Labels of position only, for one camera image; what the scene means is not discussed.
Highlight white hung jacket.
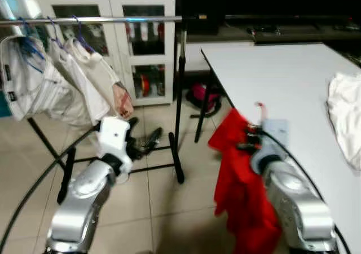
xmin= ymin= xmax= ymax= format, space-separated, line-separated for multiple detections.
xmin=0 ymin=35 xmax=63 ymax=122

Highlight blue wire hanger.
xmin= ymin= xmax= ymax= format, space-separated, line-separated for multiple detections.
xmin=72 ymin=15 xmax=95 ymax=54
xmin=47 ymin=17 xmax=66 ymax=49
xmin=18 ymin=18 xmax=47 ymax=74

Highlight metal clothes rack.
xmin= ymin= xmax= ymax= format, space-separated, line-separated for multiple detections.
xmin=0 ymin=15 xmax=187 ymax=204

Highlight cream hung shirt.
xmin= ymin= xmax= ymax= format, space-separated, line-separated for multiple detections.
xmin=48 ymin=40 xmax=111 ymax=126

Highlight white glass-door cabinet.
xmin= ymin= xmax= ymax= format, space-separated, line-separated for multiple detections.
xmin=33 ymin=0 xmax=177 ymax=107

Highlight red sports shirt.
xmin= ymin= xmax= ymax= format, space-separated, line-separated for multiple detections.
xmin=208 ymin=108 xmax=283 ymax=254

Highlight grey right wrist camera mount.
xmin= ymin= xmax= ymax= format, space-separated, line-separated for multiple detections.
xmin=257 ymin=119 xmax=291 ymax=165

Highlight large white table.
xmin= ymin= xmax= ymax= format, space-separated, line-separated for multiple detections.
xmin=201 ymin=42 xmax=361 ymax=254

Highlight beige hung printed t-shirt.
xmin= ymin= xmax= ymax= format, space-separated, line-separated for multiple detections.
xmin=65 ymin=37 xmax=135 ymax=119

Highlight pink and black bag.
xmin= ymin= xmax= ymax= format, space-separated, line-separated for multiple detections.
xmin=186 ymin=83 xmax=222 ymax=113

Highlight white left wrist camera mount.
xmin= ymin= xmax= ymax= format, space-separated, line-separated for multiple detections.
xmin=96 ymin=116 xmax=135 ymax=185

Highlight white black-printed t-shirt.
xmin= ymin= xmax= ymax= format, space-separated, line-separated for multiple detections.
xmin=327 ymin=72 xmax=361 ymax=171

